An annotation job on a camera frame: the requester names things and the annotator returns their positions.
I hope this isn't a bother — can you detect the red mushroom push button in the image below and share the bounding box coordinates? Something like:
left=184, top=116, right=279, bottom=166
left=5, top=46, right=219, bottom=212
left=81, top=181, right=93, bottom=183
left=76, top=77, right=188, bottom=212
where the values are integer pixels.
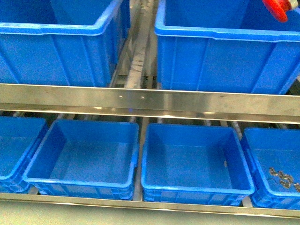
left=262, top=0, right=300, bottom=23

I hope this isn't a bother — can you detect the lower middle blue bin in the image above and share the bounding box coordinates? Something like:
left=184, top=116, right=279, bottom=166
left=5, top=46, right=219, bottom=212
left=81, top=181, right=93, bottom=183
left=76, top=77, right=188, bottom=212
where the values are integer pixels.
left=141, top=123, right=255, bottom=206

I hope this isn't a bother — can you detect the blue bin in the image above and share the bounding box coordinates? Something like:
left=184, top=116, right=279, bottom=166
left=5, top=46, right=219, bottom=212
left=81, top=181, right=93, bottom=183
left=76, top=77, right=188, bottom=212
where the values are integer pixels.
left=0, top=116, right=48, bottom=194
left=240, top=127, right=300, bottom=210
left=141, top=123, right=255, bottom=206
left=23, top=120, right=139, bottom=200

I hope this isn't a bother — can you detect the upper right blue crate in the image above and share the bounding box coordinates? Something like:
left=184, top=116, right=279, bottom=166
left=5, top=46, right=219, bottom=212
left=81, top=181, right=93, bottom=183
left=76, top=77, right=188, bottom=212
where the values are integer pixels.
left=155, top=0, right=300, bottom=94

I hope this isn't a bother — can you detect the blue crate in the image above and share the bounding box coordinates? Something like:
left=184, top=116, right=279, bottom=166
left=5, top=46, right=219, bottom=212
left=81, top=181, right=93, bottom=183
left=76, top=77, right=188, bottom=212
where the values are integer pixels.
left=155, top=0, right=300, bottom=94
left=0, top=0, right=130, bottom=87

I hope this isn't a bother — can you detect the upper left blue crate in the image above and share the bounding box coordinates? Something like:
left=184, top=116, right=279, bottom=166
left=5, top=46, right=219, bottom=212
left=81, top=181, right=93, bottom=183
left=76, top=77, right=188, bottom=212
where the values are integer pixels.
left=0, top=0, right=130, bottom=87

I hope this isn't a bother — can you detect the far right lower blue bin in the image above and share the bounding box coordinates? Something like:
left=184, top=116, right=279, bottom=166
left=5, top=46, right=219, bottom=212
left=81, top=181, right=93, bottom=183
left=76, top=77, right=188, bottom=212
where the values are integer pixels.
left=240, top=127, right=300, bottom=210

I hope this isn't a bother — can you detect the far left lower blue bin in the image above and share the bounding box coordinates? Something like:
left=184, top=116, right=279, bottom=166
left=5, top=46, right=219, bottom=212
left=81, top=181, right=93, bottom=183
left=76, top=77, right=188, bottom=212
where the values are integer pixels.
left=0, top=116, right=48, bottom=194

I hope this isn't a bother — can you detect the small black parts pile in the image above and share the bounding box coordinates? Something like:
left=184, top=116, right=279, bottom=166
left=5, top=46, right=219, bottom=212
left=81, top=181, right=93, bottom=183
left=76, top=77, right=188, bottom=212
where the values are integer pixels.
left=269, top=167, right=300, bottom=193

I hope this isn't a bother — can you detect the steel divider rail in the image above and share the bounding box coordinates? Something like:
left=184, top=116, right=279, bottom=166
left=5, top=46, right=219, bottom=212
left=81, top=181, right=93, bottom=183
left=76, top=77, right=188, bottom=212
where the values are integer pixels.
left=109, top=0, right=158, bottom=89

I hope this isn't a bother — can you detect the lower steel front rail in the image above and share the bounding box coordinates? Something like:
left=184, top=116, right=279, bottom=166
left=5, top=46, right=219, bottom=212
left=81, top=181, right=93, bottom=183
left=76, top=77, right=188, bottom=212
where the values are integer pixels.
left=0, top=193, right=300, bottom=219

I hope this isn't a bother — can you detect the steel shelf front rail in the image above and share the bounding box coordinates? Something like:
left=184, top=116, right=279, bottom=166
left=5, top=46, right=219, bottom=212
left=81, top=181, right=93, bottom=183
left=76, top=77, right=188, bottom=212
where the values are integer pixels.
left=0, top=84, right=300, bottom=124

